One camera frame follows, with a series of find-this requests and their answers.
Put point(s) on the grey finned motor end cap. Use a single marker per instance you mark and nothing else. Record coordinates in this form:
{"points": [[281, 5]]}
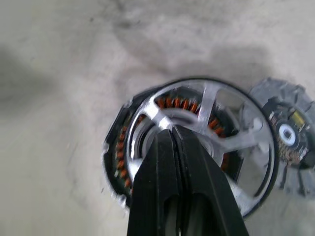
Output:
{"points": [[288, 132]]}

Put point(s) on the motor stator with copper windings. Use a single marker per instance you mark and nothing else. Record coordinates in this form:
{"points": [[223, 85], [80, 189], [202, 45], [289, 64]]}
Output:
{"points": [[120, 157]]}

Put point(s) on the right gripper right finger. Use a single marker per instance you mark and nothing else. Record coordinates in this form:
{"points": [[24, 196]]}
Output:
{"points": [[211, 196]]}

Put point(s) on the silver spoked motor rotor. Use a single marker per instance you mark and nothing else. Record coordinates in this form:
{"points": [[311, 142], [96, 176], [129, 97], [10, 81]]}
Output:
{"points": [[208, 103]]}

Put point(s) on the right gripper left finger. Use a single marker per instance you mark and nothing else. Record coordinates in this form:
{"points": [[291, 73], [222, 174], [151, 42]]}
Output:
{"points": [[152, 196]]}

